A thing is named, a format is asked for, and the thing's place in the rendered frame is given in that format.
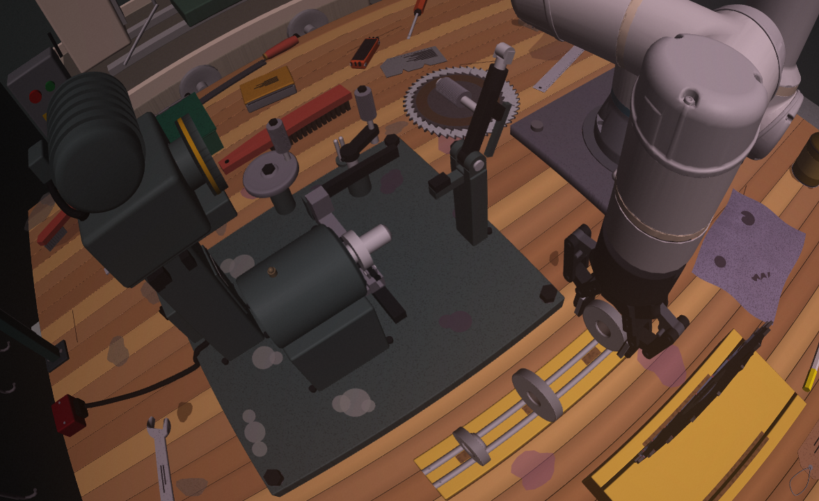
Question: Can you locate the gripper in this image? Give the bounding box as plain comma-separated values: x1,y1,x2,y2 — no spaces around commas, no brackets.
563,223,690,360

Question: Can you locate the grey bore bush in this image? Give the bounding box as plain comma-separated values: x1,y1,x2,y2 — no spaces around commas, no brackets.
582,298,628,353
452,425,493,466
511,368,564,422

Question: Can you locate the dark grey saw blade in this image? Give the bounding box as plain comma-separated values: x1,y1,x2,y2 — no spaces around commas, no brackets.
634,321,773,464

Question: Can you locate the yellow saw rack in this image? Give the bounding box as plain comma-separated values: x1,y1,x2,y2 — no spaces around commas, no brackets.
582,327,807,501

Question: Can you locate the yellow bush rack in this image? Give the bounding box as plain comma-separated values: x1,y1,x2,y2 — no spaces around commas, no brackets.
414,330,623,499

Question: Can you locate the grey arbor shaft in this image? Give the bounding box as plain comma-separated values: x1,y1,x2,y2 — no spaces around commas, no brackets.
343,223,393,269

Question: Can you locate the brown toothed saw blade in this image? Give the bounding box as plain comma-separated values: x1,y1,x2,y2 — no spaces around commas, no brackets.
403,66,521,141

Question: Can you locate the black clamp lever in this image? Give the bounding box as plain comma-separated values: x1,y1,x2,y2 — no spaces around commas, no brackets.
335,84,401,169

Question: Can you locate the dark green arbor housing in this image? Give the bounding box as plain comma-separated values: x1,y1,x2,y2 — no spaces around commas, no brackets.
232,221,410,392

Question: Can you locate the grey feed crank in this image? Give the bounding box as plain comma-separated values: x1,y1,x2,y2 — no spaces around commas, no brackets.
242,116,301,214

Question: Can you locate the grey grinding disc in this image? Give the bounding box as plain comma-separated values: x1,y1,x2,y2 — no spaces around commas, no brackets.
287,8,328,38
180,64,223,97

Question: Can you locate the yellow grinding wheel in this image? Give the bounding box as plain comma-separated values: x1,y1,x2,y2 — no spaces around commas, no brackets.
175,114,230,195

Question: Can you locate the dark green grinding head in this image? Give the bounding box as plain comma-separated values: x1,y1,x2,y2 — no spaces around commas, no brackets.
29,70,237,290

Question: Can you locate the purple cloth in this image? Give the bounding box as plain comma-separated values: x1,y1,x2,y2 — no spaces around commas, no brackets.
692,189,807,323

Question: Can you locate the dark grey mounting plate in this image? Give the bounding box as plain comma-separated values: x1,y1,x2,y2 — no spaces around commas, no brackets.
509,70,620,214

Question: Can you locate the dark pawl stand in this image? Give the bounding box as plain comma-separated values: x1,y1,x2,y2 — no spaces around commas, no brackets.
428,42,518,246

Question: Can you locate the steel ruler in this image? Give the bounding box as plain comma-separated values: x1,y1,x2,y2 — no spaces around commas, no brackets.
532,45,585,93

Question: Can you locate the olive oil can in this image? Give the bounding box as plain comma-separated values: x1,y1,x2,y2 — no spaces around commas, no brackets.
791,122,819,189

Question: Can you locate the grey printed card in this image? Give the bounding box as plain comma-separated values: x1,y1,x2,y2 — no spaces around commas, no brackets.
379,46,449,78

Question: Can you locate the orange black small box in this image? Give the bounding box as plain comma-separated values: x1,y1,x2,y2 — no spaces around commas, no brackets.
350,36,381,70

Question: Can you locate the red bench brush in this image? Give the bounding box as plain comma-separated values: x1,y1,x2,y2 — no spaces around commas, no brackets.
217,84,353,175

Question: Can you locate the yellow grey box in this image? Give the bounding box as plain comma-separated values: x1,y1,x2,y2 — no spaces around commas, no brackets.
239,65,297,113

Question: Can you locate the green wheel guard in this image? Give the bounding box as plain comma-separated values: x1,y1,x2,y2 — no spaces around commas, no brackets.
154,93,224,158

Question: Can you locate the grey open-end wrench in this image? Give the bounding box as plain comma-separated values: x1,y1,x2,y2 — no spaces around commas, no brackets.
145,415,175,501

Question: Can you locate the green book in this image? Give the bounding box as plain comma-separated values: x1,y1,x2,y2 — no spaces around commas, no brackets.
168,0,244,28

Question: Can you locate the red black hand tool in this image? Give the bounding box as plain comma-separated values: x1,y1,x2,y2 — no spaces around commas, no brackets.
36,208,73,252

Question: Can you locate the beige panel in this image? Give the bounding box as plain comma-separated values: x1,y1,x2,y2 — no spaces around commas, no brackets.
33,0,132,74

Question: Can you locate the dark metal rack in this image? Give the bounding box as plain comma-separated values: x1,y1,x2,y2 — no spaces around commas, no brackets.
0,282,81,501

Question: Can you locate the grey control box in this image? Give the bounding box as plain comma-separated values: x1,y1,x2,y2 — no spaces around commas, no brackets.
6,33,70,125

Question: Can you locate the red handled screwdriver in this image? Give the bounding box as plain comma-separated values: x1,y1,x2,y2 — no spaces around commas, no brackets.
406,0,428,40

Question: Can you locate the orange handled screwdriver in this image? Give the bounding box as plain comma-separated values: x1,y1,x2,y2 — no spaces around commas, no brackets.
196,34,301,102

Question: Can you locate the black power cable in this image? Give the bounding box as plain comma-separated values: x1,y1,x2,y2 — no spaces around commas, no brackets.
82,344,208,411

